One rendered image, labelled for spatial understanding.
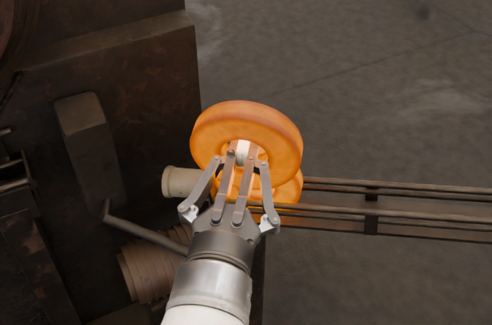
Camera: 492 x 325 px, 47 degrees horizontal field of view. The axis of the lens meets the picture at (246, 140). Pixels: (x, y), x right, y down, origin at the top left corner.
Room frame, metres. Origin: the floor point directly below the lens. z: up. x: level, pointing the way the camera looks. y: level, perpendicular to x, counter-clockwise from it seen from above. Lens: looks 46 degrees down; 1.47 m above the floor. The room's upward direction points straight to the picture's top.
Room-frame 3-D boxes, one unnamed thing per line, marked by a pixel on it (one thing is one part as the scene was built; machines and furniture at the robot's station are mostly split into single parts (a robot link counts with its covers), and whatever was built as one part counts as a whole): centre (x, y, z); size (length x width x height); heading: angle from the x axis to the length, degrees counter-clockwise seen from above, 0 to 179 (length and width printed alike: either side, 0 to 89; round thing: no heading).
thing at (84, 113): (0.72, 0.29, 0.68); 0.11 x 0.08 x 0.24; 25
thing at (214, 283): (0.30, 0.04, 0.90); 0.09 x 0.06 x 0.09; 80
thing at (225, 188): (0.45, 0.03, 0.91); 0.11 x 0.01 x 0.04; 172
